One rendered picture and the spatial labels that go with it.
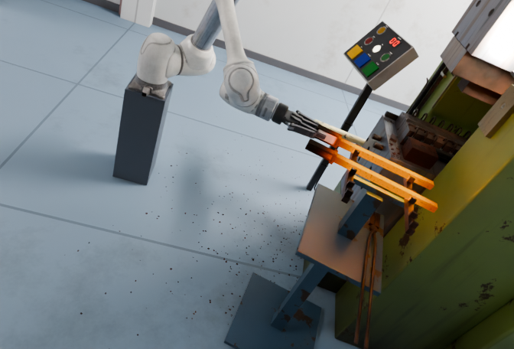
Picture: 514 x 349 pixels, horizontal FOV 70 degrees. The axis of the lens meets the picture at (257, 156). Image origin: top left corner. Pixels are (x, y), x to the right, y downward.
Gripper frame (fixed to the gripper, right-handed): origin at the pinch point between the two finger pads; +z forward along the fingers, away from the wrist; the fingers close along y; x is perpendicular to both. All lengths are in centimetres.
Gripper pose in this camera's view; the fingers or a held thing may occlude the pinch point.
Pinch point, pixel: (326, 135)
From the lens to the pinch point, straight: 134.5
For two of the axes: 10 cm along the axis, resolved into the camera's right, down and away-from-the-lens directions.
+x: 3.3, -7.4, -5.8
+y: -2.9, 5.1, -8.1
